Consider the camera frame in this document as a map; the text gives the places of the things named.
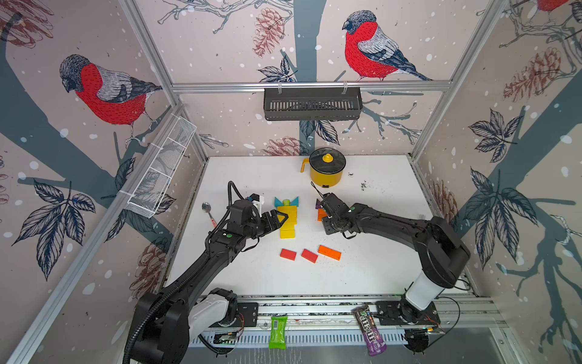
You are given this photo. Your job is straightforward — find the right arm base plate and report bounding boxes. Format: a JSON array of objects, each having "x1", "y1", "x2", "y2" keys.
[{"x1": 374, "y1": 300, "x2": 440, "y2": 326}]

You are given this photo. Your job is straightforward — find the green snack packet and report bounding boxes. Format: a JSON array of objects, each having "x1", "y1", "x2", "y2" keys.
[{"x1": 268, "y1": 316, "x2": 288, "y2": 350}]

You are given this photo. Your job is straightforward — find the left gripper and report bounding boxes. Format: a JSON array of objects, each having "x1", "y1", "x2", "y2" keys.
[{"x1": 242, "y1": 209, "x2": 288, "y2": 240}]

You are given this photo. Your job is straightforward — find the black wire shelf basket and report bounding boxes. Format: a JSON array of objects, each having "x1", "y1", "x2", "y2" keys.
[{"x1": 263, "y1": 87, "x2": 363, "y2": 121}]

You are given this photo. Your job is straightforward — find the metal spoon pink handle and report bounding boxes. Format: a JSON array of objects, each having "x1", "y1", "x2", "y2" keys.
[{"x1": 202, "y1": 202, "x2": 218, "y2": 228}]

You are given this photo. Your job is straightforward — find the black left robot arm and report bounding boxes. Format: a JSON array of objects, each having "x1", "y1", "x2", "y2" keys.
[{"x1": 122, "y1": 199, "x2": 289, "y2": 363}]

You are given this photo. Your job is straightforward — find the orange slanted block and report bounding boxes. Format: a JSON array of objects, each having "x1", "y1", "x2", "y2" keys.
[{"x1": 318, "y1": 245, "x2": 342, "y2": 261}]

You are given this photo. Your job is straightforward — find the yellow pot with lid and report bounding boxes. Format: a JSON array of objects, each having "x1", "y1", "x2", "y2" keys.
[{"x1": 300, "y1": 147, "x2": 346, "y2": 188}]

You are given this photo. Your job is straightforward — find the purple m&m candy packet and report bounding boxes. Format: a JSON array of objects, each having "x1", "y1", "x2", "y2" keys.
[{"x1": 352, "y1": 305, "x2": 386, "y2": 356}]

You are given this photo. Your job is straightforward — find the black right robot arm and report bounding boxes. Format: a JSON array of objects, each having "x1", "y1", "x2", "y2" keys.
[{"x1": 321, "y1": 193, "x2": 471, "y2": 324}]

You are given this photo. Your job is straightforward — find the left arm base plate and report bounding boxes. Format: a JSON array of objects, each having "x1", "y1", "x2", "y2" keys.
[{"x1": 214, "y1": 303, "x2": 259, "y2": 329}]

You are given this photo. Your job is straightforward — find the red square block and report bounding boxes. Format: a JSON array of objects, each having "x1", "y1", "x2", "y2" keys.
[{"x1": 280, "y1": 249, "x2": 296, "y2": 261}]

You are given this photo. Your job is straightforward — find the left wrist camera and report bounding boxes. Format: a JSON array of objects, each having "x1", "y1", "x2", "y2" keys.
[{"x1": 248, "y1": 194, "x2": 265, "y2": 215}]

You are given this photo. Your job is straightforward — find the long yellow rectangle block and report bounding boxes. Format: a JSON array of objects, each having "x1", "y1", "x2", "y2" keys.
[{"x1": 277, "y1": 206, "x2": 297, "y2": 214}]

